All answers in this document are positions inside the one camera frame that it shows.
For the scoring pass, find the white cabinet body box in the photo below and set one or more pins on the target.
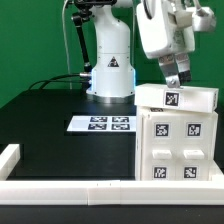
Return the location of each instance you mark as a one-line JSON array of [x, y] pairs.
[[142, 113]]

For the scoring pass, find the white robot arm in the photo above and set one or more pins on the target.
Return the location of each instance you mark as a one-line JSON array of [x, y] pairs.
[[112, 79]]

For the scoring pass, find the white U-shaped fence frame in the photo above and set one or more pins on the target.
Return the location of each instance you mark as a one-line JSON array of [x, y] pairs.
[[116, 192]]

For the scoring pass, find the white marker base plate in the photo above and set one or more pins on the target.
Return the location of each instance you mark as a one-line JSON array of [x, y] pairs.
[[102, 124]]

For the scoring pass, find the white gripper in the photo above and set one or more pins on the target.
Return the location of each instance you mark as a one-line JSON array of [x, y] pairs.
[[165, 28]]

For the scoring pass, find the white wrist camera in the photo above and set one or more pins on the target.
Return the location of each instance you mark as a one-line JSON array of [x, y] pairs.
[[203, 19]]

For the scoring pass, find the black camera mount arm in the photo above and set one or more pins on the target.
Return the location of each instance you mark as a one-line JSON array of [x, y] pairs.
[[81, 33]]

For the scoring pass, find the white cabinet door panel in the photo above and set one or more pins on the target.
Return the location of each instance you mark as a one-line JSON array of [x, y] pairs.
[[158, 148], [197, 142]]

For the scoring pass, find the small white cabinet top block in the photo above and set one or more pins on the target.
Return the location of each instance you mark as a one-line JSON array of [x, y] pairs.
[[194, 99]]

